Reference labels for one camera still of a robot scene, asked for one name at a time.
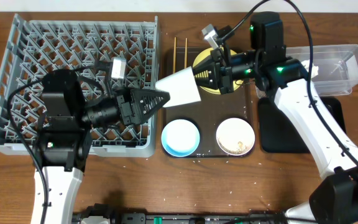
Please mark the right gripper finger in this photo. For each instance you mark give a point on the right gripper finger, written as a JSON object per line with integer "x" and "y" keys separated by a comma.
{"x": 207, "y": 65}
{"x": 206, "y": 79}

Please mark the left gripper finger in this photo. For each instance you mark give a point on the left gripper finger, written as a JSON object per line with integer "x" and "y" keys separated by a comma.
{"x": 148, "y": 107}
{"x": 140, "y": 94}

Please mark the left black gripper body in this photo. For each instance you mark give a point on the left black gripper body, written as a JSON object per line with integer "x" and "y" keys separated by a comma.
{"x": 126, "y": 109}

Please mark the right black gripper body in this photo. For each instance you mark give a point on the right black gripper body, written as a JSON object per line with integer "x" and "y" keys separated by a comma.
{"x": 225, "y": 70}

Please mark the white cup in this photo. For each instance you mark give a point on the white cup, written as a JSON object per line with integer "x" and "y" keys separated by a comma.
{"x": 181, "y": 86}

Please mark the pink white bowl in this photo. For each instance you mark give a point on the pink white bowl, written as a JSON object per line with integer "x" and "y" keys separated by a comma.
{"x": 235, "y": 136}

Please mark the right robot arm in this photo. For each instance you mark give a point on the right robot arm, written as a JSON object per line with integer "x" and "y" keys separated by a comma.
{"x": 287, "y": 84}

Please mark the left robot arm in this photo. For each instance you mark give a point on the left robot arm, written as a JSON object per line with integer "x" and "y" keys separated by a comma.
{"x": 62, "y": 147}

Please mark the black waste tray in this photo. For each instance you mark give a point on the black waste tray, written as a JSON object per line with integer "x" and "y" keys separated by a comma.
{"x": 277, "y": 134}

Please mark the grey dishwasher rack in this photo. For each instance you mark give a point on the grey dishwasher rack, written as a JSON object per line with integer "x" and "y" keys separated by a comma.
{"x": 35, "y": 48}

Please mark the yellow plate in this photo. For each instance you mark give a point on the yellow plate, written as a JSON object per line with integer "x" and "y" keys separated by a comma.
{"x": 201, "y": 56}

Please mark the left wooden chopstick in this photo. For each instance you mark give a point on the left wooden chopstick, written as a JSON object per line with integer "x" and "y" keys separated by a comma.
{"x": 174, "y": 55}

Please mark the dark brown serving tray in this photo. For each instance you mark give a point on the dark brown serving tray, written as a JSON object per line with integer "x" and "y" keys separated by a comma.
{"x": 208, "y": 113}

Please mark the light blue bowl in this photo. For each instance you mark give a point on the light blue bowl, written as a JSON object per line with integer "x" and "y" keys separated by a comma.
{"x": 180, "y": 138}

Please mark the crumpled white tissue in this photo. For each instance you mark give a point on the crumpled white tissue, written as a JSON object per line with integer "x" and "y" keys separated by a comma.
{"x": 314, "y": 70}

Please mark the clear plastic bin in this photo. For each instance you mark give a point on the clear plastic bin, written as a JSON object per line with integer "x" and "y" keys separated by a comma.
{"x": 338, "y": 69}

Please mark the black rail bar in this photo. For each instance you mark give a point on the black rail bar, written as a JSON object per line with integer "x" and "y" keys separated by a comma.
{"x": 103, "y": 213}

